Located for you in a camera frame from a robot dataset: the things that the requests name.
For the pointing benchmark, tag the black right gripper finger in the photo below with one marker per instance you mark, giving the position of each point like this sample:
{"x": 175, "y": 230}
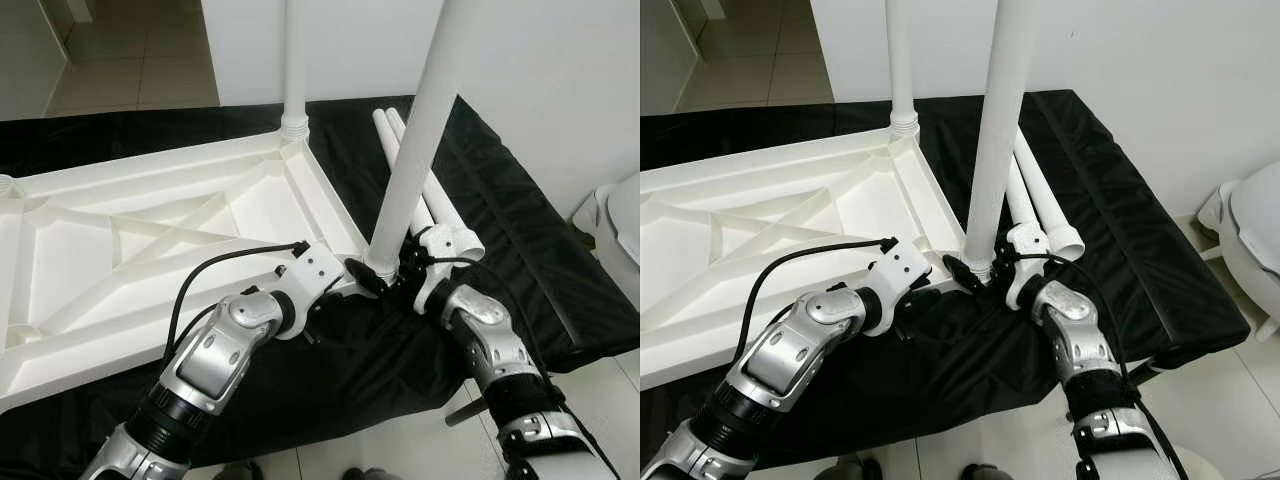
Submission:
{"x": 962, "y": 272}
{"x": 366, "y": 277}

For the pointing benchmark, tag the white plastic table leg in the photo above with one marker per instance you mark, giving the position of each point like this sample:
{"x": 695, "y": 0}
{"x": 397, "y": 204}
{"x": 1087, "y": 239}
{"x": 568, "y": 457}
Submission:
{"x": 1000, "y": 110}
{"x": 295, "y": 60}
{"x": 900, "y": 60}
{"x": 1020, "y": 200}
{"x": 445, "y": 210}
{"x": 382, "y": 130}
{"x": 425, "y": 110}
{"x": 1050, "y": 210}

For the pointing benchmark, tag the white plastic children table top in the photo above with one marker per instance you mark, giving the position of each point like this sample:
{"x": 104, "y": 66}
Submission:
{"x": 150, "y": 240}
{"x": 760, "y": 240}

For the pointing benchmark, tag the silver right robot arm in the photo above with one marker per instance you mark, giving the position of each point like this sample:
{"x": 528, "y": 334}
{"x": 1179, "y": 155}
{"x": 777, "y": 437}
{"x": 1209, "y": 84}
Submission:
{"x": 495, "y": 350}
{"x": 1085, "y": 345}

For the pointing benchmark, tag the black-legged table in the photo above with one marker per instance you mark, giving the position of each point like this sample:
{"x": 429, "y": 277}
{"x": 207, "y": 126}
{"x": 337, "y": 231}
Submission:
{"x": 465, "y": 413}
{"x": 1145, "y": 370}

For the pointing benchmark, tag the grey robot right foot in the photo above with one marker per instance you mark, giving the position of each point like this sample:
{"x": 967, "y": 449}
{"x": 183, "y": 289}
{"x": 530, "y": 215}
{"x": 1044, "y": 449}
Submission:
{"x": 368, "y": 475}
{"x": 985, "y": 473}

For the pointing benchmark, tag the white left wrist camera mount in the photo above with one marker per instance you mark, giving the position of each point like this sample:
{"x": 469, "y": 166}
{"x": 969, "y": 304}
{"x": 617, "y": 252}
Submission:
{"x": 900, "y": 268}
{"x": 312, "y": 275}

